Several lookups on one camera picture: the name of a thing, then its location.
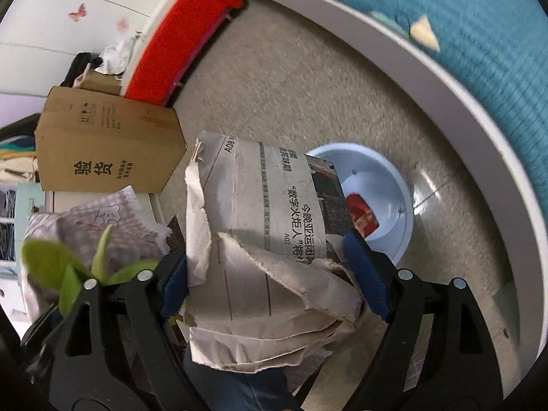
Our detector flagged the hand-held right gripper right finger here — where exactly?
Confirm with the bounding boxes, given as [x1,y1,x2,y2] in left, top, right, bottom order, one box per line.
[293,231,512,411]

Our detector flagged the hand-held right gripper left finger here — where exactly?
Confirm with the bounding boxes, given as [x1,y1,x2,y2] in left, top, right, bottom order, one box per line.
[19,254,212,411]

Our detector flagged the light blue plastic basin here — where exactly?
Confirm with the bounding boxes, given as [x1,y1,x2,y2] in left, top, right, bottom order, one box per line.
[306,143,415,266]

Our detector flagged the newspaper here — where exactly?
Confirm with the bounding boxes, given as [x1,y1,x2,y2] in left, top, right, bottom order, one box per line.
[182,130,371,373]

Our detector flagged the red packet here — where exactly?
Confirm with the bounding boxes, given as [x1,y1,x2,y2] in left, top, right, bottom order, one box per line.
[346,194,381,239]

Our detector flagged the person's leg in jeans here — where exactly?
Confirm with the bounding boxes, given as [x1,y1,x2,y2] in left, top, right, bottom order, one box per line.
[184,342,300,411]

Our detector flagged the green leaves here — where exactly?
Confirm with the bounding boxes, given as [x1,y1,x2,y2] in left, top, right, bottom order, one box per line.
[21,225,160,317]

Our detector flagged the large brown cardboard box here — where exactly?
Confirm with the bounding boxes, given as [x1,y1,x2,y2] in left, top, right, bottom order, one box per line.
[34,86,188,193]

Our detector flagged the light green drawer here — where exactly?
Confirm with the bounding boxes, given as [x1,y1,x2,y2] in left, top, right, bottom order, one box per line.
[16,182,47,223]

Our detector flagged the small brown box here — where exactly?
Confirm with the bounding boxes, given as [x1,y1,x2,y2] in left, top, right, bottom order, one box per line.
[79,71,126,96]

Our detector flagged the white crumpled cloth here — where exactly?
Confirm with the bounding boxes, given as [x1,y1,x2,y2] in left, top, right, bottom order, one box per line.
[94,38,138,75]

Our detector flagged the black cloth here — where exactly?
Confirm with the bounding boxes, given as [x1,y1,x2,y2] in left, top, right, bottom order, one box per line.
[60,52,103,88]

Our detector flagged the red white storage box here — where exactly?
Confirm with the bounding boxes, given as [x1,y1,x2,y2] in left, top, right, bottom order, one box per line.
[124,0,246,108]

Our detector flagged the teal bed sheet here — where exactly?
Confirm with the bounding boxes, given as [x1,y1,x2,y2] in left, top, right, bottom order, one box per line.
[240,0,548,204]

